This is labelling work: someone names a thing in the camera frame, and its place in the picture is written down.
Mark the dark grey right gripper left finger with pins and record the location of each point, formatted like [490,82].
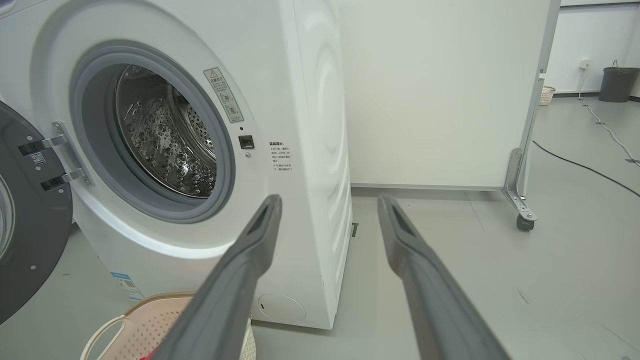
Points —
[225,300]

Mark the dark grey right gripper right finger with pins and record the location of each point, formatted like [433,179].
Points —
[435,310]

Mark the red towel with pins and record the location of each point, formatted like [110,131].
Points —
[146,357]

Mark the dark round washing machine door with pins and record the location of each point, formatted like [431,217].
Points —
[35,240]

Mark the cream perforated laundry basket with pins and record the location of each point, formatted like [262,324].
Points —
[145,325]

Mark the black door latch socket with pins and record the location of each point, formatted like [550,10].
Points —
[246,142]

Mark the stainless steel washing machine drum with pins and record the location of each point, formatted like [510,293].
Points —
[160,140]

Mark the white washing machine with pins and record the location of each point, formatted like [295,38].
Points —
[280,100]

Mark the metal door hinge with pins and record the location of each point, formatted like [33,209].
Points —
[70,150]

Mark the small white woven basket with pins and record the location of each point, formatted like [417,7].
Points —
[546,96]

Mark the blue energy label sticker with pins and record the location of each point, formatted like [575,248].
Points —
[127,286]

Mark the grey warning sticker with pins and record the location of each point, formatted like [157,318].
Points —
[224,95]

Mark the white partition panel on casters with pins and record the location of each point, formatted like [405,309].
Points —
[440,100]

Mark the dark grey trash bin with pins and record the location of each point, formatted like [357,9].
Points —
[617,85]

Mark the white wall outlet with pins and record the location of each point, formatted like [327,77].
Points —
[585,64]

